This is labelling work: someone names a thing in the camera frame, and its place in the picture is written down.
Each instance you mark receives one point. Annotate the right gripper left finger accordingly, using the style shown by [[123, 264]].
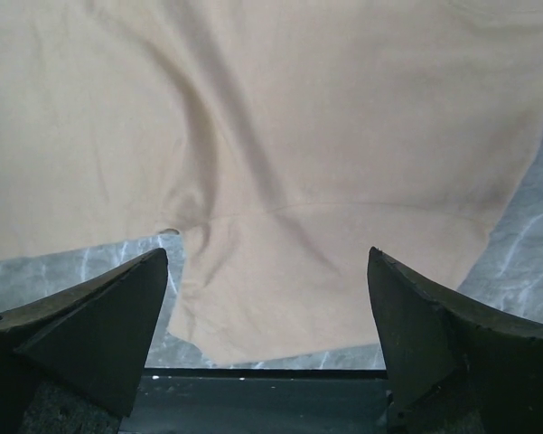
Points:
[[71, 362]]

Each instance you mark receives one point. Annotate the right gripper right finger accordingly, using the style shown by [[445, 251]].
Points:
[[454, 364]]

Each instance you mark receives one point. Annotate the beige t-shirt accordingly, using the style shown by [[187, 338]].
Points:
[[281, 139]]

